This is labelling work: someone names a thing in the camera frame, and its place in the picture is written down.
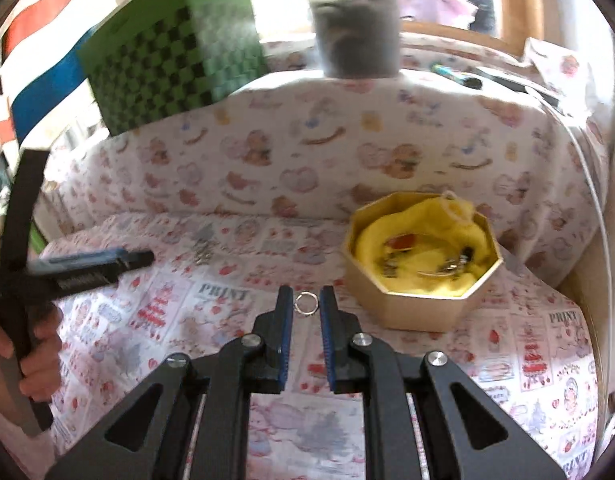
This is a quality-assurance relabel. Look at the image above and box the gold earring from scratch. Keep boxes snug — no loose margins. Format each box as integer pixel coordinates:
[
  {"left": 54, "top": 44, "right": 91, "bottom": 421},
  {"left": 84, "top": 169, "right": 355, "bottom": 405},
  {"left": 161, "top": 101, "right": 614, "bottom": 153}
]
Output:
[
  {"left": 437, "top": 255, "right": 469, "bottom": 276},
  {"left": 380, "top": 252, "right": 399, "bottom": 278}
]

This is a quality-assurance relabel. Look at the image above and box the silver ring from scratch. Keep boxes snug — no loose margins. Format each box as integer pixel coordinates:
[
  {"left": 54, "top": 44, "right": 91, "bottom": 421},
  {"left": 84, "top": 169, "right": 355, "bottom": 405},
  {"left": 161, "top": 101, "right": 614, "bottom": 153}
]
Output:
[{"left": 293, "top": 290, "right": 321, "bottom": 317}]

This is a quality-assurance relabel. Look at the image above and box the red gem jewelry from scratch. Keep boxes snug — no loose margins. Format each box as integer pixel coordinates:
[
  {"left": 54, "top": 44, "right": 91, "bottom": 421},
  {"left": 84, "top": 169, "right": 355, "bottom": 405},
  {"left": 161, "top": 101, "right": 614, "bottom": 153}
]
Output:
[{"left": 385, "top": 233, "right": 417, "bottom": 252}]

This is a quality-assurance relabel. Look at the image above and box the silver chain jewelry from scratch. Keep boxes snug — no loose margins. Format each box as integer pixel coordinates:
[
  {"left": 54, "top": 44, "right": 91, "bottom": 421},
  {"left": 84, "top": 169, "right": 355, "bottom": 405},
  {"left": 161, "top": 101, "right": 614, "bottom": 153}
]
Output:
[{"left": 194, "top": 224, "right": 218, "bottom": 266}]

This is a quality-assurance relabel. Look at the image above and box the dark gem earring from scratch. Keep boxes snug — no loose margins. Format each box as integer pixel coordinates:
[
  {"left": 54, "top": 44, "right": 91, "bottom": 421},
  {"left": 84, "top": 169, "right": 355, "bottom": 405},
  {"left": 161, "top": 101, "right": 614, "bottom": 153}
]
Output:
[{"left": 459, "top": 247, "right": 475, "bottom": 263}]

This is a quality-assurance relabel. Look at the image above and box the gold octagonal jewelry box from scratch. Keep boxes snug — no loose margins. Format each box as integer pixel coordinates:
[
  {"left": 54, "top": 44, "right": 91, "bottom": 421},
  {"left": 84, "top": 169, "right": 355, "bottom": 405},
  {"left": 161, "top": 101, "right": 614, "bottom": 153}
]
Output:
[{"left": 342, "top": 191, "right": 503, "bottom": 333}]

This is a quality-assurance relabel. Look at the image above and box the left hand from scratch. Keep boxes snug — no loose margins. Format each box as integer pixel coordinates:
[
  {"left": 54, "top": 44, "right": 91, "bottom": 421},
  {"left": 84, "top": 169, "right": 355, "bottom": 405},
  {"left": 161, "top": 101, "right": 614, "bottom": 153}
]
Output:
[{"left": 0, "top": 303, "right": 65, "bottom": 403}]

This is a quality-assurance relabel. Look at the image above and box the yellow cloth pouch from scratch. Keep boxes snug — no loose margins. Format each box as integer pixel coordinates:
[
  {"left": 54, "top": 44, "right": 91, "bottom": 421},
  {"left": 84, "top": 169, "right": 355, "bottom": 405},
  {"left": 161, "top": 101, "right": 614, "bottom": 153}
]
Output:
[{"left": 354, "top": 192, "right": 495, "bottom": 298}]

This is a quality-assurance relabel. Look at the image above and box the baby bear patterned sheet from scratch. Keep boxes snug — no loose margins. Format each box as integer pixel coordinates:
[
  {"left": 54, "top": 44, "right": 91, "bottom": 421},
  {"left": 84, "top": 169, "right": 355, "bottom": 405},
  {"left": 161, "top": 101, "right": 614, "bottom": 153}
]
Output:
[{"left": 0, "top": 58, "right": 609, "bottom": 479}]

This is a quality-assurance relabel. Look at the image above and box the striped paris curtain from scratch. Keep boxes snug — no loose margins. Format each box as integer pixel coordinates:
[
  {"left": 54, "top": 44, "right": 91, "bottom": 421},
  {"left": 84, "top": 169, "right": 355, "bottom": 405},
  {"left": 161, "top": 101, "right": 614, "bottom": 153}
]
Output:
[{"left": 0, "top": 0, "right": 319, "bottom": 172}]

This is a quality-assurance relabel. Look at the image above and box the green checkered tissue box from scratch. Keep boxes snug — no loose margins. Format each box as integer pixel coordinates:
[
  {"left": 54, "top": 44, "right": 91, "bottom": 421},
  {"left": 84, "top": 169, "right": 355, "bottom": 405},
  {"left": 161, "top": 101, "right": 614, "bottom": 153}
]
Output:
[{"left": 78, "top": 0, "right": 268, "bottom": 136}]

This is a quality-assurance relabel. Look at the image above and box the green lighter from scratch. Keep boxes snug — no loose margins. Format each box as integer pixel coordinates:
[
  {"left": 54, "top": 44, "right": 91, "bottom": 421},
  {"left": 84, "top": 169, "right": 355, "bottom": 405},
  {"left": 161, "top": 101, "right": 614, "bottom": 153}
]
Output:
[{"left": 430, "top": 63, "right": 483, "bottom": 90}]

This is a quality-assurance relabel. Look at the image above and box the white power bank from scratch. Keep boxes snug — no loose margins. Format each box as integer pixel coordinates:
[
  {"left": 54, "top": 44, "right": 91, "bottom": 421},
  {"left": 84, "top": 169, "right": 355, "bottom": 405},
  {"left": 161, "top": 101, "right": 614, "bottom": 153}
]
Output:
[{"left": 472, "top": 66, "right": 560, "bottom": 108}]

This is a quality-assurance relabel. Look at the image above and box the translucent plastic jar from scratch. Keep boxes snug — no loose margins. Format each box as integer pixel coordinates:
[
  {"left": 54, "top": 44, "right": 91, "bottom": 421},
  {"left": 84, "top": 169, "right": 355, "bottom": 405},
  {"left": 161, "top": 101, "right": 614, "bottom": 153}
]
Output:
[{"left": 307, "top": 0, "right": 401, "bottom": 79}]

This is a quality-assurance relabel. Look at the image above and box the white charging cable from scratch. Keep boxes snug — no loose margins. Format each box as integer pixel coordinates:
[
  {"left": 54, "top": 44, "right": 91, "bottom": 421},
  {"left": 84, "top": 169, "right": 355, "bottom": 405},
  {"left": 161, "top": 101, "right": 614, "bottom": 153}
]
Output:
[{"left": 526, "top": 84, "right": 615, "bottom": 281}]

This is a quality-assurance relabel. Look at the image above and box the wooden window frame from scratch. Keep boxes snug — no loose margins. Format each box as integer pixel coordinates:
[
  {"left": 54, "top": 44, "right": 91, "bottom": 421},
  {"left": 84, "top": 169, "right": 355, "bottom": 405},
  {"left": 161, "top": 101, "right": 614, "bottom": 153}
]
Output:
[{"left": 401, "top": 0, "right": 545, "bottom": 56}]

